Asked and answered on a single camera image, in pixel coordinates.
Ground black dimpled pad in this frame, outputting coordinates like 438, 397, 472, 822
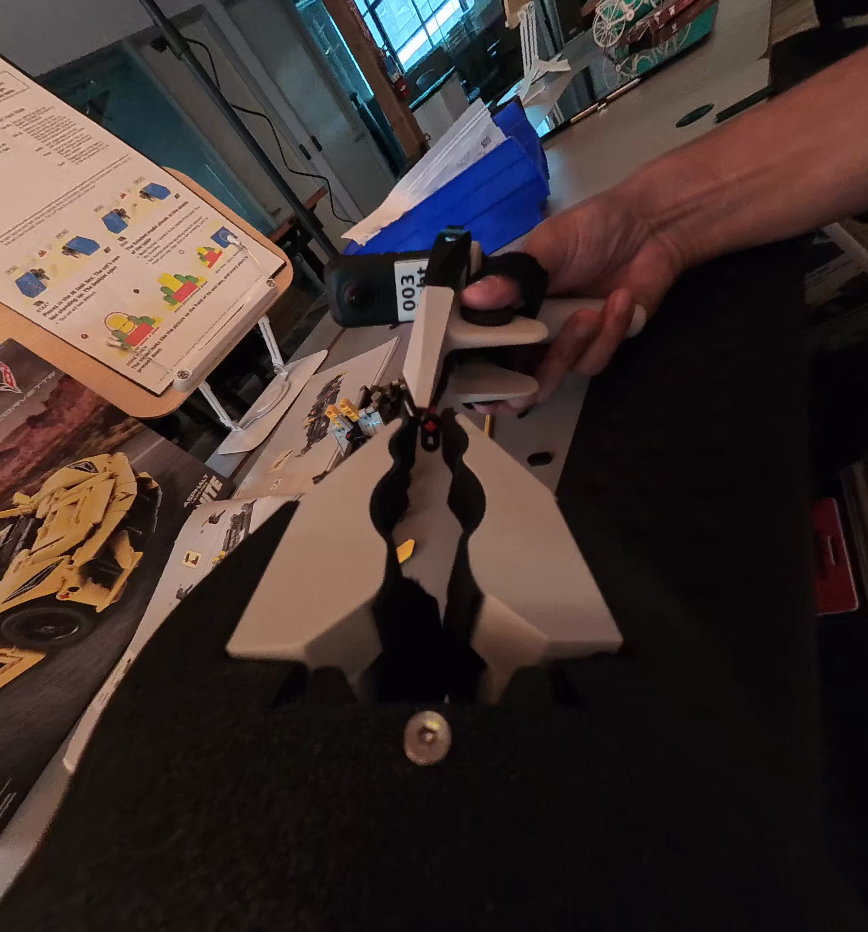
556, 236, 824, 729

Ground black metal pole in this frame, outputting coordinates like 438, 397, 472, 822
137, 0, 342, 257

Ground brown flat box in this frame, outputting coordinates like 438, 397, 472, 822
579, 0, 720, 37

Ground printed task sheet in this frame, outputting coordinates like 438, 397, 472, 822
0, 44, 279, 396

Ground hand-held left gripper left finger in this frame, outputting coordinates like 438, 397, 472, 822
226, 416, 418, 703

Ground yellow toy car set box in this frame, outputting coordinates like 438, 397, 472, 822
0, 337, 236, 851

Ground teal carry bag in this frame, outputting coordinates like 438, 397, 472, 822
608, 15, 720, 83

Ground white papers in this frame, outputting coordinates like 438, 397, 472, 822
341, 97, 509, 246

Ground lego car chassis model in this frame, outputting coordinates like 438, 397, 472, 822
327, 381, 407, 454

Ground red flat packet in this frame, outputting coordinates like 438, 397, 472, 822
811, 497, 862, 617

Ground white document stand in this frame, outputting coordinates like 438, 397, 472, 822
196, 315, 330, 457

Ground person's right forearm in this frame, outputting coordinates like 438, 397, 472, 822
652, 29, 868, 250

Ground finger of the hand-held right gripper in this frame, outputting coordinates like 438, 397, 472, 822
403, 286, 454, 416

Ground person's right hand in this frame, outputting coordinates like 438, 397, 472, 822
463, 185, 687, 416

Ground white wire bicycle model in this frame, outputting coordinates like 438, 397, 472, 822
591, 0, 669, 50

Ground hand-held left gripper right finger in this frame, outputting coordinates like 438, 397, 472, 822
442, 411, 624, 703

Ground blue plastic bin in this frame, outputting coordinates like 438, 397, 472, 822
341, 102, 553, 257

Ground open instruction booklet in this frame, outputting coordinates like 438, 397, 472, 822
164, 335, 403, 609

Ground wooden post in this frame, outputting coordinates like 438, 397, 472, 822
321, 0, 429, 160

